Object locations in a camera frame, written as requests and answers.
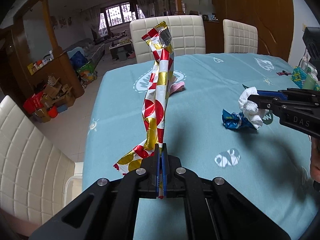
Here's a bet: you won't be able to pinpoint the small dark red object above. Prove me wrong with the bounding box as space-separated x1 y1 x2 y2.
277 70 292 76

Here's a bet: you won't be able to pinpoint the person's right hand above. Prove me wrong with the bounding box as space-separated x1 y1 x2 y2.
310 137 320 183

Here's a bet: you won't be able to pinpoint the wooden divider cabinet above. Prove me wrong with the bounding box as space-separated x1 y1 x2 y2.
12 0 85 98

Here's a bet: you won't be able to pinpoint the white tissue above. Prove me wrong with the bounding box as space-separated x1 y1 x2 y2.
238 87 267 129

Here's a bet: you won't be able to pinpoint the cream chair beside table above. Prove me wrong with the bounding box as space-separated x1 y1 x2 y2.
1 96 75 225

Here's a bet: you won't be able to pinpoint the pink wrapper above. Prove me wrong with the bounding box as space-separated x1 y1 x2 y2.
168 75 185 95

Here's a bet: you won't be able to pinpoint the red gold snack wrapper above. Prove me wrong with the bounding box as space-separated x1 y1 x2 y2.
113 21 175 176

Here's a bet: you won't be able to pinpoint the green cup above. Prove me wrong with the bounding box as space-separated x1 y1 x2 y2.
302 73 318 90

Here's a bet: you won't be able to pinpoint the red buckets and boxes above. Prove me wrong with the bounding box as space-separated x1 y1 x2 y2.
23 92 58 122

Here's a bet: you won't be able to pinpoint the barred window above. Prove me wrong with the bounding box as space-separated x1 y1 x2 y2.
99 1 145 30

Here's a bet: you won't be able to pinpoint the cream chair far right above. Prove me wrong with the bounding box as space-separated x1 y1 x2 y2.
223 19 258 54

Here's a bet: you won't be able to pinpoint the coffee table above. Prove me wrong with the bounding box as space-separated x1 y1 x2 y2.
109 37 133 60

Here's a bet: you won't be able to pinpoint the cream chair far middle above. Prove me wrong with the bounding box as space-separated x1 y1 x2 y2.
130 15 206 63

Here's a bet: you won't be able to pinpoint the light blue patterned tablecloth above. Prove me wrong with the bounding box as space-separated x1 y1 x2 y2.
82 54 319 239

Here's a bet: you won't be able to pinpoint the grey sofa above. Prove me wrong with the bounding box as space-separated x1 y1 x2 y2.
65 38 105 67

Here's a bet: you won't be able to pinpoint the pile of cardboard boxes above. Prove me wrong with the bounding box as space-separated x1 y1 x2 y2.
39 76 75 114

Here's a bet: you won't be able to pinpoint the colourful green shopping bag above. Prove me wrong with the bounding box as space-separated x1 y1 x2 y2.
76 61 97 86

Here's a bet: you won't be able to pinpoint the blue foil candy wrapper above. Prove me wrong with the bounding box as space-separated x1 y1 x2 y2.
222 109 254 130

